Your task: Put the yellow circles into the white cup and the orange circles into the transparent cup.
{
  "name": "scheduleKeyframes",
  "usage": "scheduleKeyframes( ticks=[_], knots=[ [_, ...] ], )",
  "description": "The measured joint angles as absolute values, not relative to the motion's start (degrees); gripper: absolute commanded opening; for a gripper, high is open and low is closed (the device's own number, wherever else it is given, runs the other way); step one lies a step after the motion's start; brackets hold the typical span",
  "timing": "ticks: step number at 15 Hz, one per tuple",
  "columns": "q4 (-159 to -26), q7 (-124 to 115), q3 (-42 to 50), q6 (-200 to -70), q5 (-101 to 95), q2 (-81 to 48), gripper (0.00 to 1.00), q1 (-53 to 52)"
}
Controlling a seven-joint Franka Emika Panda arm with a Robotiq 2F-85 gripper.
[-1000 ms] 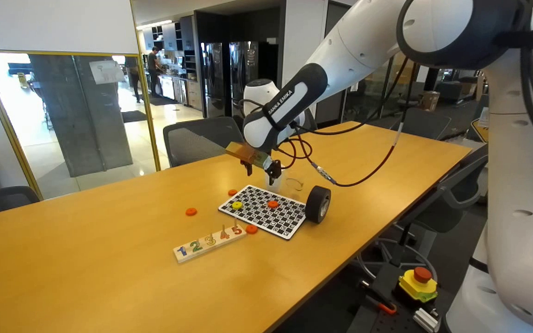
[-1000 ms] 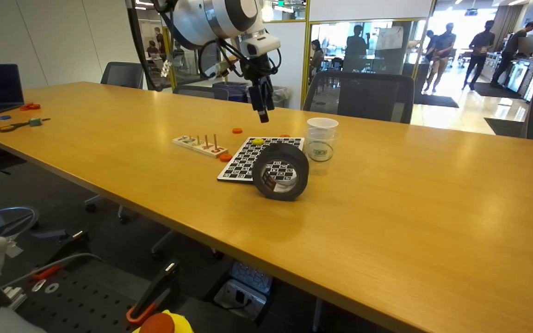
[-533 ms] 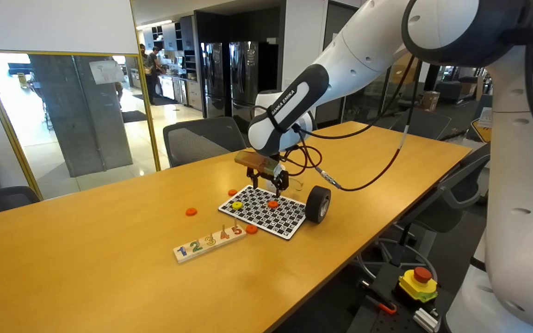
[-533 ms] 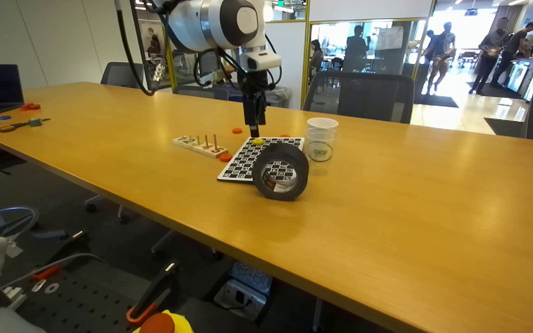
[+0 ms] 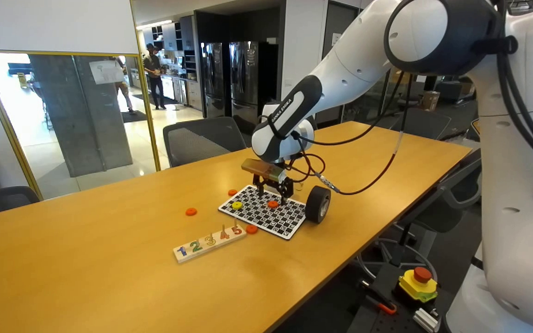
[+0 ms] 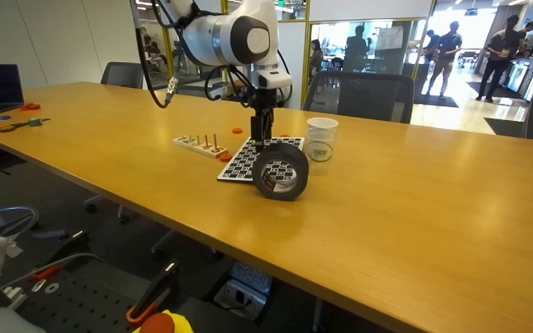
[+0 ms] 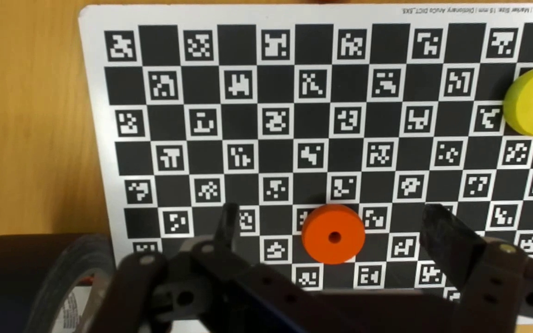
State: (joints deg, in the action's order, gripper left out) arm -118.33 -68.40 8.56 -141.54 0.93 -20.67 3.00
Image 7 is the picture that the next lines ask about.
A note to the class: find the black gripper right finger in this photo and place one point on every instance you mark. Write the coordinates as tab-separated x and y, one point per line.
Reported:
490	290

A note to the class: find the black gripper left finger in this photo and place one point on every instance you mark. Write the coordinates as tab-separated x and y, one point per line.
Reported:
218	297

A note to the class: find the orange disc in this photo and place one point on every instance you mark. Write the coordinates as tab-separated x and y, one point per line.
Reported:
323	225

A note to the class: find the yellow disc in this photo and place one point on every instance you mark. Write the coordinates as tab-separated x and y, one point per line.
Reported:
529	94

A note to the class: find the black tape roll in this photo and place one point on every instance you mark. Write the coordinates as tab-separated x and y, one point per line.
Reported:
14	279

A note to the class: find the black white marker calibration board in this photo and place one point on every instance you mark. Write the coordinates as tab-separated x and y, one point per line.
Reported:
279	94

